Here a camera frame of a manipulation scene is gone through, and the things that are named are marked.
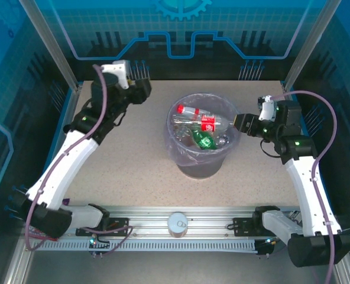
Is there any green Sprite plastic bottle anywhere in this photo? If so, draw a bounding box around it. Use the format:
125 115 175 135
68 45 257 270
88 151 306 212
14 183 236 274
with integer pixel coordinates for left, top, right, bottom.
191 129 219 150

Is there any grey mesh waste bin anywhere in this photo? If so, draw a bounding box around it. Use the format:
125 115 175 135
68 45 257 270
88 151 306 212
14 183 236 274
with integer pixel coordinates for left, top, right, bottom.
164 93 241 180

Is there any bin with clear plastic bag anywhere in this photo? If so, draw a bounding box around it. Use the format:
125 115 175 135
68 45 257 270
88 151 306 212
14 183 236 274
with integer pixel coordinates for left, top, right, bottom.
164 93 241 166

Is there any metal tin can pull tab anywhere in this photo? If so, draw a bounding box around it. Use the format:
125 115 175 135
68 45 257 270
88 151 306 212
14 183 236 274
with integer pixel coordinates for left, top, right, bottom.
167 211 190 238

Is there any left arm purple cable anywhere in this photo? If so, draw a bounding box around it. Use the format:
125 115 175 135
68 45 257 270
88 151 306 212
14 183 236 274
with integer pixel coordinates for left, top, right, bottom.
24 64 134 256

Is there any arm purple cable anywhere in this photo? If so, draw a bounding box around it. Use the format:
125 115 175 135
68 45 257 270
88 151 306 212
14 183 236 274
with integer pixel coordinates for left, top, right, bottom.
24 64 134 256
269 90 339 284

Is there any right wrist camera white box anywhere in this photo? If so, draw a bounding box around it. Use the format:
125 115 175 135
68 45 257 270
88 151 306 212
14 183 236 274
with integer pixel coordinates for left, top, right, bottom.
257 95 278 121

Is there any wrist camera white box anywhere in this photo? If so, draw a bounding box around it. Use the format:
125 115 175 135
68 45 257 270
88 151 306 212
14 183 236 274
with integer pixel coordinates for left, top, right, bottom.
257 95 278 121
100 60 133 90

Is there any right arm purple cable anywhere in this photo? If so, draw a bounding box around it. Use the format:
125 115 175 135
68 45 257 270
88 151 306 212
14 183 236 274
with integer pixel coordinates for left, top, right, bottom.
269 90 339 284

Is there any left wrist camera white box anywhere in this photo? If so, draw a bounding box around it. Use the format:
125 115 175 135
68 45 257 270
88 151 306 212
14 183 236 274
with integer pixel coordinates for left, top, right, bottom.
100 60 133 90

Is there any aluminium frame post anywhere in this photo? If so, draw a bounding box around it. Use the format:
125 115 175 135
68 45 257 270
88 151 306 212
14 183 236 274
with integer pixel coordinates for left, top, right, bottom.
283 0 341 92
18 0 83 92

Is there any aluminium mounting rail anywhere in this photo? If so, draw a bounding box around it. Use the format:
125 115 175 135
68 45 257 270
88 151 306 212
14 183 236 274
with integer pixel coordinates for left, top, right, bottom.
71 205 300 240

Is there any white slotted cable duct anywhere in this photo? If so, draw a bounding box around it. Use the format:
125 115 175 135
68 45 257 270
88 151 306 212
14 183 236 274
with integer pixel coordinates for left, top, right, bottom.
31 238 258 252

